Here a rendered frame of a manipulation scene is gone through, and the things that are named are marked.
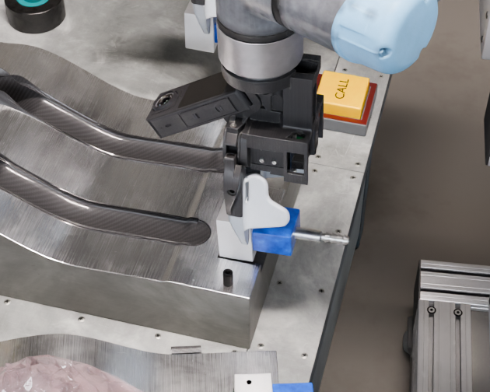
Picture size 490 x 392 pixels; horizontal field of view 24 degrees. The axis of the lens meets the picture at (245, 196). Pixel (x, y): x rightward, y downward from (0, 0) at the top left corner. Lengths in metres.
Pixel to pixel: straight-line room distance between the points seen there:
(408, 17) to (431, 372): 1.13
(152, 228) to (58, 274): 0.11
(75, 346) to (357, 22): 0.44
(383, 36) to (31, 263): 0.51
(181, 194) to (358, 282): 1.09
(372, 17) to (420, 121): 1.77
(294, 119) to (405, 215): 1.40
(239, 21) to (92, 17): 0.68
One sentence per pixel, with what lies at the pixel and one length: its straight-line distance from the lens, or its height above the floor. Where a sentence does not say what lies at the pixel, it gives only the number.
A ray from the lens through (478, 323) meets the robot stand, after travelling 2.00.
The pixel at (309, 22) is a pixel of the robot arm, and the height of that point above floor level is 1.24.
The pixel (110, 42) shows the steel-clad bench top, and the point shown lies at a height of 0.80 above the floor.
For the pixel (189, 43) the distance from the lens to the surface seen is 1.37.
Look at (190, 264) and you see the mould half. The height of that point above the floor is 0.89.
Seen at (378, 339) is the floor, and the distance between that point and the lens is 2.21.
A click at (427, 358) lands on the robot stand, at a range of 1.92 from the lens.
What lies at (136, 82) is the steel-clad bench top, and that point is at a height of 0.80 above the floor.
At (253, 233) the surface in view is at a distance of 1.14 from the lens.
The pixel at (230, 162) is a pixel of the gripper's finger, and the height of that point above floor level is 1.05.
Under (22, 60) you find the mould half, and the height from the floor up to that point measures 0.93.
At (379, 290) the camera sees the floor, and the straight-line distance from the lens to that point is 2.28.
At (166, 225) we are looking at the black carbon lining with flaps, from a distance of 1.21.
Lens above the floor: 1.80
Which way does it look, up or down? 48 degrees down
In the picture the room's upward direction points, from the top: straight up
